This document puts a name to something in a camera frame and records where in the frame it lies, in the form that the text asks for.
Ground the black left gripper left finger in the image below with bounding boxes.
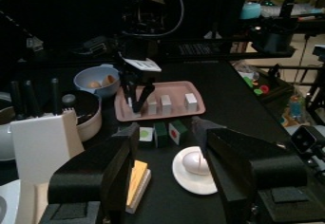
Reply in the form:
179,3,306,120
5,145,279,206
37,121,140,224

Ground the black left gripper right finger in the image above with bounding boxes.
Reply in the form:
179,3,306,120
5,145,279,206
189,116,325,224

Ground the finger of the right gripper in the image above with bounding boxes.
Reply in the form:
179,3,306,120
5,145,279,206
119,72,140,110
131,81,156,114

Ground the white sushi rice block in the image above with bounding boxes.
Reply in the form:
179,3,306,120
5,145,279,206
159,94,172,115
183,92,199,113
145,96,159,116

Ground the orange toy food piece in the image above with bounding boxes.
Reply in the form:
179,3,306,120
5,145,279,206
100,74,116,87

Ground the yellow egg sushi piece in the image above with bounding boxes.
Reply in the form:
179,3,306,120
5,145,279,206
124,159,152,215

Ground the sushi roll with green centre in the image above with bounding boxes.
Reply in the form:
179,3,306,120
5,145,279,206
137,126,155,149

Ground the dark green sushi roll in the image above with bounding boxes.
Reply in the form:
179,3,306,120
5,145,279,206
152,121,169,149

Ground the white round sushi piece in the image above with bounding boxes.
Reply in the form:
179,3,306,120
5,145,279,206
180,150,212,176

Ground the sushi roll with red centre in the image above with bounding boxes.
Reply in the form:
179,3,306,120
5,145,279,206
167,119,188,146

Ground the white round plate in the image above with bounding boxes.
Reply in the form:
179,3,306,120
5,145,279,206
171,145,219,196

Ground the pink rectangular tray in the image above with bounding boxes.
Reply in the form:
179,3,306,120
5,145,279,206
112,80,207,123

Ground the light blue bowl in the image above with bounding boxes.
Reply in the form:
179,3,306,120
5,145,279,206
72,64,123,100

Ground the black box device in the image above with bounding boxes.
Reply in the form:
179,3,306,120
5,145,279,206
80,35,116,59

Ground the cream pot with dark inside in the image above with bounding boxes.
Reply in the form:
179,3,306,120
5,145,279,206
60,89,104,142

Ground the white knife block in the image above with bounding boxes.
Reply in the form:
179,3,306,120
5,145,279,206
9,108,86,185

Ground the black webcam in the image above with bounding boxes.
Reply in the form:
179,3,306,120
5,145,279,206
288,124,325,157

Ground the white flat dish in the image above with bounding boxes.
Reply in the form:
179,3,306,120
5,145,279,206
0,178,22,224

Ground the black bin with toys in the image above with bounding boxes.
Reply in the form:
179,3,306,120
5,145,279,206
235,61,295,106

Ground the teal cup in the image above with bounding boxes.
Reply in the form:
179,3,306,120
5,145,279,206
239,2,262,21

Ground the black knife handle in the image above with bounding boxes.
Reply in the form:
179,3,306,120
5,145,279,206
22,79,42,119
9,80,25,121
49,77,62,116

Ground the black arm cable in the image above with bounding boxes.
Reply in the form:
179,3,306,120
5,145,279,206
121,0,187,39

